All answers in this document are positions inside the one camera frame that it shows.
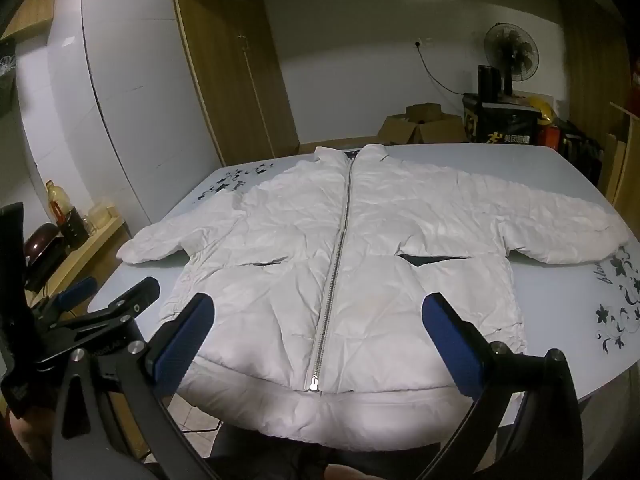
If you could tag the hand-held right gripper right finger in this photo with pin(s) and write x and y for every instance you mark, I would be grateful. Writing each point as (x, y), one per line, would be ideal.
(447, 342)

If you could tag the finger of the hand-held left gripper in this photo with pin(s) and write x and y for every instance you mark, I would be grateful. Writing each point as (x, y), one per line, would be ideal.
(77, 290)
(136, 294)

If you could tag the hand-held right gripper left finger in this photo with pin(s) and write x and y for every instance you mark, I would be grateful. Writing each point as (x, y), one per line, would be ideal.
(186, 332)

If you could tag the white puffer jacket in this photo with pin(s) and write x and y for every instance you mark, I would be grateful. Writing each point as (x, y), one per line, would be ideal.
(400, 220)

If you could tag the wooden counter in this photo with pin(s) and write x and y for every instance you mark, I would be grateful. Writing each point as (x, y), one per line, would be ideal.
(95, 250)

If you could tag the dark red pot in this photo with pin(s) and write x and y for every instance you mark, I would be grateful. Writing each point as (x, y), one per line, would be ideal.
(42, 247)

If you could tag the black sauce bottle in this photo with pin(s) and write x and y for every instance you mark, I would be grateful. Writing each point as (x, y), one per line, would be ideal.
(75, 230)

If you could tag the glass jar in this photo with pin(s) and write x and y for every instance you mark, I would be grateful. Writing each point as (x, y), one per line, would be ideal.
(102, 214)

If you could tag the plastic oil bottle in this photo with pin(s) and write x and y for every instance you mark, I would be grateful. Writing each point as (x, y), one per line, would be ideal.
(54, 202)

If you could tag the person's dark pants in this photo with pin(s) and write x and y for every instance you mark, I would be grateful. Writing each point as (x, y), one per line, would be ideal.
(280, 460)

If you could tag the large open cardboard box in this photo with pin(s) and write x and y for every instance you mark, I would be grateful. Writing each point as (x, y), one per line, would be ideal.
(425, 131)

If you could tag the black delivery box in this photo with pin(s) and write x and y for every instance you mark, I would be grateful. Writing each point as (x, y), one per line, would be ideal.
(500, 120)

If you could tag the red container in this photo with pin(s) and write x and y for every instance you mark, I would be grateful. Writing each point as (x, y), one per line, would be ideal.
(551, 137)

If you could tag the dark cluttered rack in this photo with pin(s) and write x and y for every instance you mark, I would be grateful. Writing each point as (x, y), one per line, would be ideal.
(580, 152)

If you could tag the small cardboard box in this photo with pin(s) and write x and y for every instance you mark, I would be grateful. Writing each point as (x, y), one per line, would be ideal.
(422, 111)

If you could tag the wooden door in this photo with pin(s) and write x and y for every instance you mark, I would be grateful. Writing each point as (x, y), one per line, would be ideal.
(230, 75)

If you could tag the wooden side cabinet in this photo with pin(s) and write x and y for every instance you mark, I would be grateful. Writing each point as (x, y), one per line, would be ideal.
(622, 170)

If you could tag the yellow helmet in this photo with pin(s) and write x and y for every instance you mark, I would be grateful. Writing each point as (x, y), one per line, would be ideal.
(542, 107)

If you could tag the black speaker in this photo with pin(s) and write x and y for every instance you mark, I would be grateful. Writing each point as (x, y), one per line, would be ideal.
(487, 82)

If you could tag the black standing fan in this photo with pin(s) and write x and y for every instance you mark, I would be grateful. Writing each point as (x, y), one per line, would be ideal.
(512, 52)

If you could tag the dark flower wall picture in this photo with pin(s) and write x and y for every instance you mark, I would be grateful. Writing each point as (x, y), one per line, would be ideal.
(7, 77)

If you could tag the wooden wall cupboard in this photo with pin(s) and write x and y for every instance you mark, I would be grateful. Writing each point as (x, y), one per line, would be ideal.
(30, 5)

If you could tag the white wall outlet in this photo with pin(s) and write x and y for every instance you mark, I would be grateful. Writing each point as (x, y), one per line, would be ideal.
(424, 42)

